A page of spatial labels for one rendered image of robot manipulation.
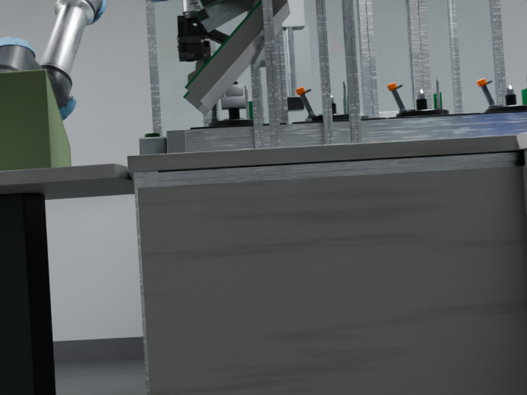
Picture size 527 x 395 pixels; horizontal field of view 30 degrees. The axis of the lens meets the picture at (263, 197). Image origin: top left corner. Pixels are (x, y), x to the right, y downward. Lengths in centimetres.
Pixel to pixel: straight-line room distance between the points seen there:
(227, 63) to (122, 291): 372
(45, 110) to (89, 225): 337
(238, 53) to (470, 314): 72
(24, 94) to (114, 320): 343
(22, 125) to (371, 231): 96
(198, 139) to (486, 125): 72
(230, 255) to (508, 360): 56
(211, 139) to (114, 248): 335
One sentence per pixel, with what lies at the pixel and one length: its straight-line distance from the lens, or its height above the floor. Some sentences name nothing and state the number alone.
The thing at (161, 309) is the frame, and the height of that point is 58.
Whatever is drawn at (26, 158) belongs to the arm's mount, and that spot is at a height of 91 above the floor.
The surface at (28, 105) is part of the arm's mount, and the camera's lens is 242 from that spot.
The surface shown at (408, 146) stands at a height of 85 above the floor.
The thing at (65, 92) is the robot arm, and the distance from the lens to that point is 269.
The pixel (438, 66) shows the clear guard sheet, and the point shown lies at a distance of 408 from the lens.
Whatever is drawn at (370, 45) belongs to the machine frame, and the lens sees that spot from 346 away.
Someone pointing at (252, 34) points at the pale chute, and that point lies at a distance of 209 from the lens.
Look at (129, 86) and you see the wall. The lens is 573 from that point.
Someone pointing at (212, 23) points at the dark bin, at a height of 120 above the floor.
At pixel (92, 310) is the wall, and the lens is 576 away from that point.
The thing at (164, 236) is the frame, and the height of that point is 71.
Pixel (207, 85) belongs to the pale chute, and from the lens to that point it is 209.
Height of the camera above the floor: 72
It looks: 2 degrees up
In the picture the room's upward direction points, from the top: 4 degrees counter-clockwise
